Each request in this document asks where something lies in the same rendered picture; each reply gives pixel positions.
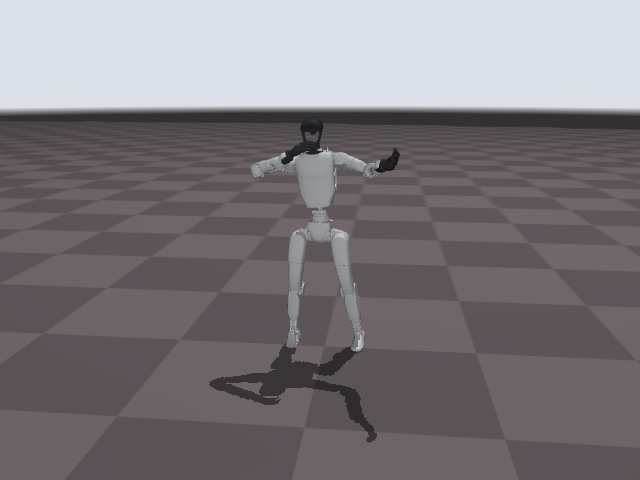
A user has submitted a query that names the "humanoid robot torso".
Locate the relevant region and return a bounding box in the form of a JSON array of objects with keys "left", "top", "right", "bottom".
[{"left": 295, "top": 147, "right": 337, "bottom": 243}]

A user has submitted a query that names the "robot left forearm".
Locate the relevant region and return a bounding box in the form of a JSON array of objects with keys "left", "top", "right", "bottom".
[{"left": 368, "top": 160, "right": 383, "bottom": 177}]

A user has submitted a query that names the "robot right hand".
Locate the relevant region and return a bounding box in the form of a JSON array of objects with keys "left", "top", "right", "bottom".
[{"left": 281, "top": 140, "right": 317, "bottom": 165}]

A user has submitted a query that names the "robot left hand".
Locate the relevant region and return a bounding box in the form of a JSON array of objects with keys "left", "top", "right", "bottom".
[{"left": 375, "top": 148, "right": 400, "bottom": 173}]

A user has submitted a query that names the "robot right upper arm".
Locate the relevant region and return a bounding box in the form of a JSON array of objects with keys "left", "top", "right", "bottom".
[{"left": 250, "top": 156, "right": 297, "bottom": 179}]

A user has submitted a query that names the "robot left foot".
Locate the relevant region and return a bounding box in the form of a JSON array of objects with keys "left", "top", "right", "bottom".
[{"left": 351, "top": 330, "right": 366, "bottom": 351}]

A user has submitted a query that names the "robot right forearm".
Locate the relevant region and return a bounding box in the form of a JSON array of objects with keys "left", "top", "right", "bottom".
[{"left": 252, "top": 152, "right": 290, "bottom": 173}]

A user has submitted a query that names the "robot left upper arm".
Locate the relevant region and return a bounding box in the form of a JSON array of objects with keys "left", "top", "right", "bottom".
[{"left": 332, "top": 152, "right": 375, "bottom": 179}]

